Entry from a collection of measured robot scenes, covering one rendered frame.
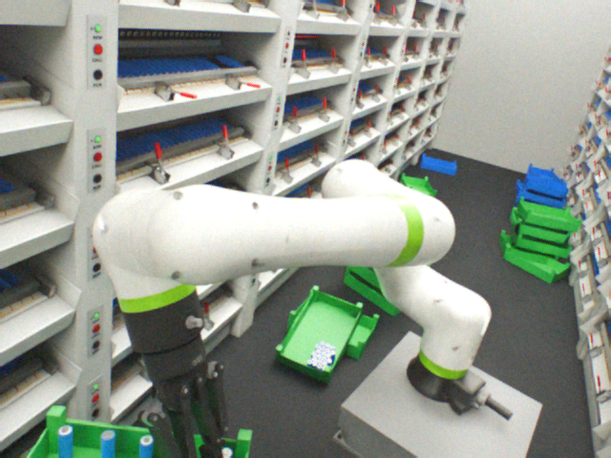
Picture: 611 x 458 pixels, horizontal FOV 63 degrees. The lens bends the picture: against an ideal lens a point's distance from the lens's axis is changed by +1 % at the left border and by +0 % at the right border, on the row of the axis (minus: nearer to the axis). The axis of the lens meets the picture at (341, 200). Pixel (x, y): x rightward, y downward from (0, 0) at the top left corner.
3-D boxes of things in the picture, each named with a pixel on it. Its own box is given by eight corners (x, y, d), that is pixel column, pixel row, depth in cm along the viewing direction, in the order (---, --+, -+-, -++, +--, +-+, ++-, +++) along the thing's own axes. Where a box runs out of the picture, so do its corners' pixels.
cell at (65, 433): (74, 456, 76) (74, 425, 73) (69, 467, 74) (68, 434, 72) (62, 455, 76) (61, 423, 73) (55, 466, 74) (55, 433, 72)
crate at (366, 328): (375, 331, 200) (379, 315, 197) (358, 360, 182) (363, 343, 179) (308, 304, 208) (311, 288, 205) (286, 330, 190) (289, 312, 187)
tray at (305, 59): (347, 82, 211) (364, 52, 205) (282, 96, 157) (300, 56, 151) (309, 57, 214) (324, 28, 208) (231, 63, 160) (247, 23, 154)
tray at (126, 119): (266, 99, 149) (280, 71, 145) (110, 133, 95) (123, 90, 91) (215, 64, 152) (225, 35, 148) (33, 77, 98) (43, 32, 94)
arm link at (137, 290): (149, 182, 69) (66, 203, 61) (200, 176, 60) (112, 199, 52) (174, 278, 71) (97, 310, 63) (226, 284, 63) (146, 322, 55)
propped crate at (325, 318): (328, 384, 168) (328, 372, 162) (276, 361, 173) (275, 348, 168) (362, 316, 188) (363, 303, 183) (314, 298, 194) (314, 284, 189)
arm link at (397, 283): (408, 262, 137) (342, 136, 97) (456, 294, 127) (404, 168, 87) (378, 298, 134) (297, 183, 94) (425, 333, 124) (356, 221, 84)
